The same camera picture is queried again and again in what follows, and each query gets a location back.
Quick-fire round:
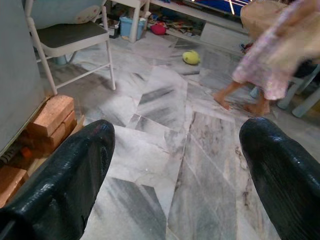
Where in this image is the white low shelf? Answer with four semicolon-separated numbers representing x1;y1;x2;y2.
147;0;252;44

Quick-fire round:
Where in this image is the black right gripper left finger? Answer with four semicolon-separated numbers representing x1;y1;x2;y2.
0;119;116;240

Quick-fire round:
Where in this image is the grey fridge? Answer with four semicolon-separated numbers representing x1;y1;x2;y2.
0;0;55;157

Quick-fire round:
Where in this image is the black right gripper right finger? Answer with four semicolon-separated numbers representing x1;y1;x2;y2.
239;117;320;240

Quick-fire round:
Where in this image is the white metal folding chair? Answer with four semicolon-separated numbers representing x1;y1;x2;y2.
23;0;117;96

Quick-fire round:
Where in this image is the yellow soft toy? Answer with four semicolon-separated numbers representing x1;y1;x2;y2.
181;49;202;66

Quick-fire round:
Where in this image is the white table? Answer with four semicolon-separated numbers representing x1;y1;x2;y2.
109;0;151;43

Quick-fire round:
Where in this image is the pink basket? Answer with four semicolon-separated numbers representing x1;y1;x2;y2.
149;22;168;36

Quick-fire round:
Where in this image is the light blue plastic chair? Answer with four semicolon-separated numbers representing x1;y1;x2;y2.
249;63;320;118

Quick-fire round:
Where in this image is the child in pink dress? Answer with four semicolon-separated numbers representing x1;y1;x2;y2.
212;0;320;117

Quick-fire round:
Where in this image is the pale floral cushion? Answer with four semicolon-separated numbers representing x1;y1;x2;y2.
31;0;104;30

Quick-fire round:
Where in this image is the light blue cup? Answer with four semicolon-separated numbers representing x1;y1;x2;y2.
56;54;68;67

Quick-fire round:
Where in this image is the blue plastic storage bin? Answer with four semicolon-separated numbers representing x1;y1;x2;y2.
119;16;147;41

